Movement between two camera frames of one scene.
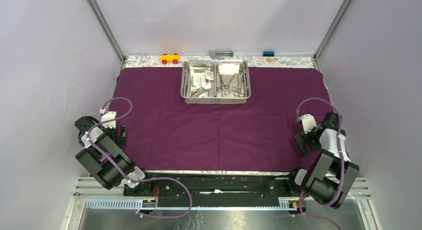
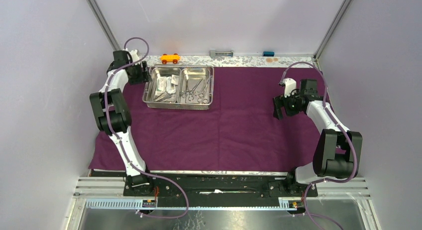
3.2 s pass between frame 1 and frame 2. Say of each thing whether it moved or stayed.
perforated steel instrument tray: moved
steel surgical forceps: moved
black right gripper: moved
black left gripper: moved
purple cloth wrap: stayed
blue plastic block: stayed
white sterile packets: moved
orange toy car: stayed
